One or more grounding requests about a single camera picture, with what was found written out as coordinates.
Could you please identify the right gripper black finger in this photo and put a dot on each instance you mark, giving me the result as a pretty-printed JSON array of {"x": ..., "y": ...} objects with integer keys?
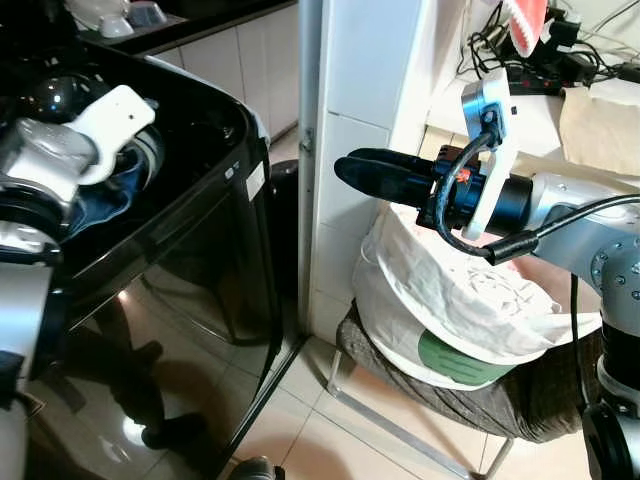
[
  {"x": 385, "y": 165},
  {"x": 395, "y": 190}
]

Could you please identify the dark blue garment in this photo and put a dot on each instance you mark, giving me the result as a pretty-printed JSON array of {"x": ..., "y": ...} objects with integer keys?
[{"x": 100, "y": 200}]

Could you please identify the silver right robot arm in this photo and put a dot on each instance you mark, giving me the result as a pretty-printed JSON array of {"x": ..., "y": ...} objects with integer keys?
[{"x": 560, "y": 200}]

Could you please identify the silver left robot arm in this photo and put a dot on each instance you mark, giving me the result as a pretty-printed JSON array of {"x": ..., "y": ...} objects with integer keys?
[{"x": 20, "y": 300}]

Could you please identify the black top-loading washing machine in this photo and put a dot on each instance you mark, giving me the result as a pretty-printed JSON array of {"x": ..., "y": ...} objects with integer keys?
[{"x": 180, "y": 280}]

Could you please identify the white laundry bag green patch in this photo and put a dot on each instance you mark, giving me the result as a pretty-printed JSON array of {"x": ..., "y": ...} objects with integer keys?
[{"x": 440, "y": 300}]

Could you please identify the beige folded cloth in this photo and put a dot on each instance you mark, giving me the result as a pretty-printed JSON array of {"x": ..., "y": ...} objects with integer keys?
[{"x": 600, "y": 130}]

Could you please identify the white cabinet black counter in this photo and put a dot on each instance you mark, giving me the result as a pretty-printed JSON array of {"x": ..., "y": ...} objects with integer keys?
[{"x": 240, "y": 60}]

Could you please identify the white bowl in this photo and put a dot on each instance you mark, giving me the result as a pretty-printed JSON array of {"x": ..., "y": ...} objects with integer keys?
[{"x": 100, "y": 12}]

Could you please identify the black power strip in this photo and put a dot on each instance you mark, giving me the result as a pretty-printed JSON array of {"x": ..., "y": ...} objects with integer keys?
[{"x": 550, "y": 72}]

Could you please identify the red white toothed clip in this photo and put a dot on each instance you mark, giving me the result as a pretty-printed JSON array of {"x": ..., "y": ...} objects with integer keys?
[{"x": 525, "y": 25}]

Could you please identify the grey cushioned metal stool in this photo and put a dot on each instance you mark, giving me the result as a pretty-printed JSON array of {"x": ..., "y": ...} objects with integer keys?
[{"x": 530, "y": 395}]

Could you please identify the grey robot foot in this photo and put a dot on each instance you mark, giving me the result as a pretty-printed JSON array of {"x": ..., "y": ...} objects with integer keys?
[{"x": 255, "y": 468}]

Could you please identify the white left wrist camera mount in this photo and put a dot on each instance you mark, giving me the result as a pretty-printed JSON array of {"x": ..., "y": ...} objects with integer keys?
[{"x": 115, "y": 115}]

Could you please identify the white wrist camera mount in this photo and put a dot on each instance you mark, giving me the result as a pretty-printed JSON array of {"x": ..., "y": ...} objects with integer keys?
[
  {"x": 115, "y": 115},
  {"x": 495, "y": 110}
]

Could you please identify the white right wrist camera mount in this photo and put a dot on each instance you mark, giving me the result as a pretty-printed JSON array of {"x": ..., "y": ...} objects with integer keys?
[{"x": 495, "y": 110}]

